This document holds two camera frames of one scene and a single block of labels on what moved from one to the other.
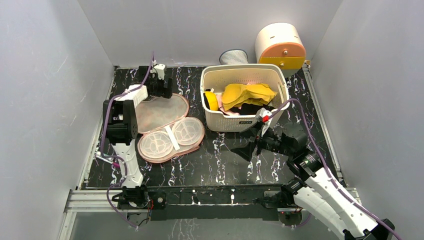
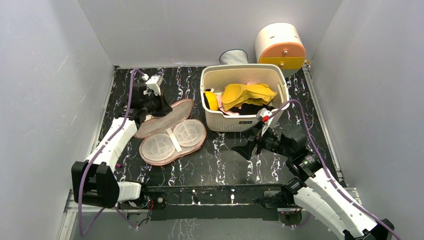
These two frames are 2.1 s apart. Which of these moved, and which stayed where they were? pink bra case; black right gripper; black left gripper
Moved: black left gripper
Stayed: black right gripper; pink bra case
